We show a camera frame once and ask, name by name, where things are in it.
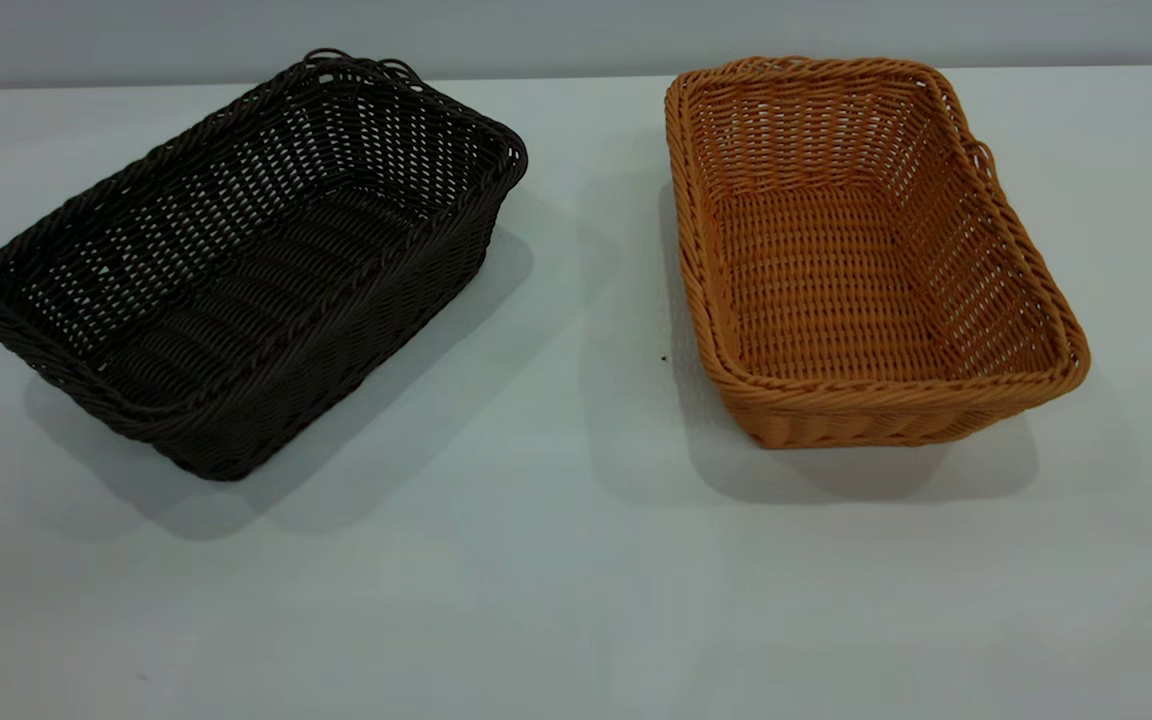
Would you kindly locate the orange woven wicker basket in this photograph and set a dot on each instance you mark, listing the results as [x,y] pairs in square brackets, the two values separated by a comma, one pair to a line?
[836,280]

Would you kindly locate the black woven wicker basket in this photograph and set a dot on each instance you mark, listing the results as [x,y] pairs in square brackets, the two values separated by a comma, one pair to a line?
[236,300]

